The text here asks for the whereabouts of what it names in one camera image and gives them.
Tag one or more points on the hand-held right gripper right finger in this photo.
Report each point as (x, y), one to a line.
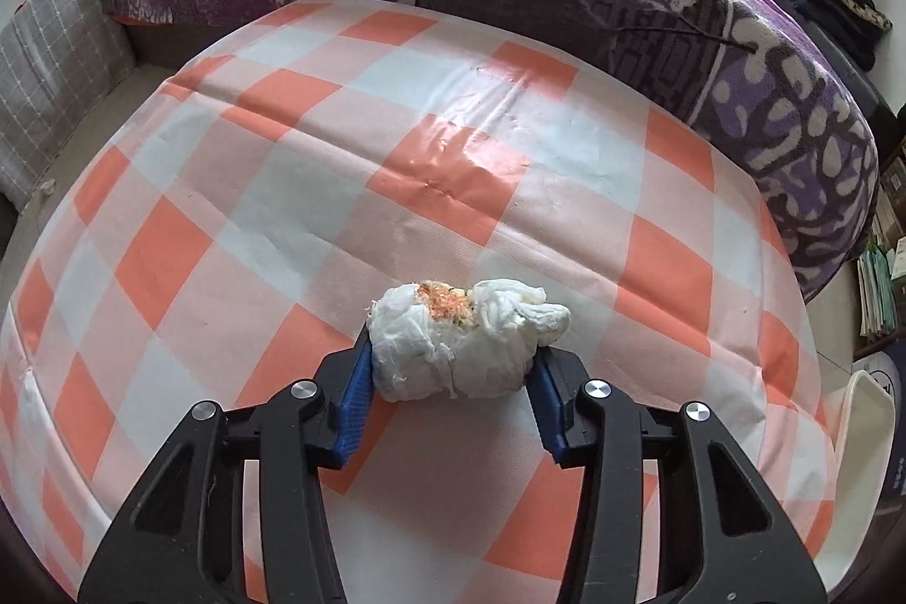
(549, 409)

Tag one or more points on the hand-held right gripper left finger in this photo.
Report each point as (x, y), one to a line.
(357, 395)

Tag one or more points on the white tissue wad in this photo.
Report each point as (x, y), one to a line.
(460, 349)

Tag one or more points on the white plastic bin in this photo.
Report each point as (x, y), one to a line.
(863, 484)

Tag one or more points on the orange white checked tablecloth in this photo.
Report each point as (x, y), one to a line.
(354, 151)

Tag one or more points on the grey checked cushion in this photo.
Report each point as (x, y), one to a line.
(56, 66)

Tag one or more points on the dark cabinet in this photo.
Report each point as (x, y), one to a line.
(849, 73)

